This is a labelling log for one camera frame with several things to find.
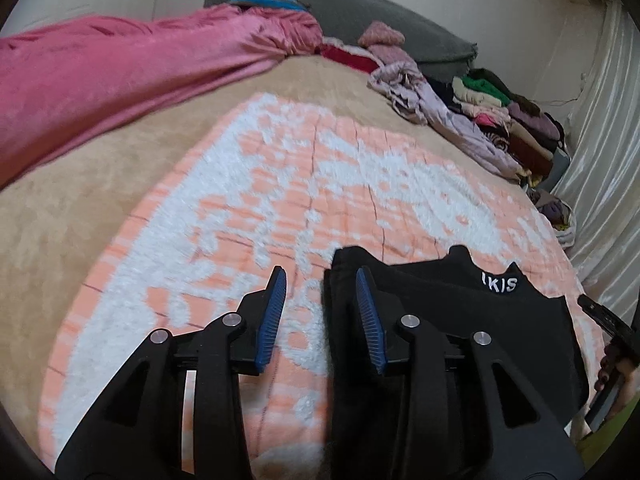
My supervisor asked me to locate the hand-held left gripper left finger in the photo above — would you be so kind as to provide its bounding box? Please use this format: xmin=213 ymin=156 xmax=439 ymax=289
xmin=54 ymin=265 xmax=288 ymax=480

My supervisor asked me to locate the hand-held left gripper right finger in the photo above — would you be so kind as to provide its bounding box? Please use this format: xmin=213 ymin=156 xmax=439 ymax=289
xmin=354 ymin=267 xmax=586 ymax=480

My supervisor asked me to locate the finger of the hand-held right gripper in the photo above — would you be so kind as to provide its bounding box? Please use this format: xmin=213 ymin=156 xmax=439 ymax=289
xmin=577 ymin=294 xmax=640 ymax=356

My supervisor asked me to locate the black sweater with orange patches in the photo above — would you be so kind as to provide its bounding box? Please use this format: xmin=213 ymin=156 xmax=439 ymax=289
xmin=322 ymin=244 xmax=588 ymax=480

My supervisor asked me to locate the person's right hand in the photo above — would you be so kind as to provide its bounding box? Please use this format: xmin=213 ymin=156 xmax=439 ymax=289
xmin=594 ymin=342 xmax=640 ymax=423

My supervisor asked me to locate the person's yellow-green clothing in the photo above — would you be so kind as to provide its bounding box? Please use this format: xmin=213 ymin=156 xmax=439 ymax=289
xmin=575 ymin=405 xmax=640 ymax=476

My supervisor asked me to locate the orange and white patterned blanket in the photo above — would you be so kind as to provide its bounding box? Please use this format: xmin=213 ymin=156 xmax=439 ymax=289
xmin=37 ymin=91 xmax=608 ymax=476

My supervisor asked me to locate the white satin curtain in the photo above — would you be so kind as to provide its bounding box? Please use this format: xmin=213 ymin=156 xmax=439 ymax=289
xmin=547 ymin=5 xmax=640 ymax=321

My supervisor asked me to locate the beige fleece bedspread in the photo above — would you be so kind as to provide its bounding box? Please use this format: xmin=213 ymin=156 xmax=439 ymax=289
xmin=0 ymin=52 xmax=546 ymax=461

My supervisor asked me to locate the red cloth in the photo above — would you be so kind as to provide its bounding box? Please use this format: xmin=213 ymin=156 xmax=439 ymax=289
xmin=320 ymin=42 xmax=381 ymax=73

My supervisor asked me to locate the pink fluffy garment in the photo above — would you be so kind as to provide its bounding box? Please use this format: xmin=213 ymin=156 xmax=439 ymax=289
xmin=357 ymin=21 xmax=421 ymax=66

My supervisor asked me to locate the pink velvet quilt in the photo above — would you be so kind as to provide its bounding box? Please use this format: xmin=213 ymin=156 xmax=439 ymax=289
xmin=0 ymin=4 xmax=326 ymax=188

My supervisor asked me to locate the grey blanket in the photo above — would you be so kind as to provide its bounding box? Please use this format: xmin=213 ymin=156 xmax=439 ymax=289
xmin=202 ymin=0 xmax=478 ymax=78

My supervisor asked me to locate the blue cloth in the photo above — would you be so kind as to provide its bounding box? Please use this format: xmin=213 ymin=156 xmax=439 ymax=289
xmin=227 ymin=0 xmax=308 ymax=13

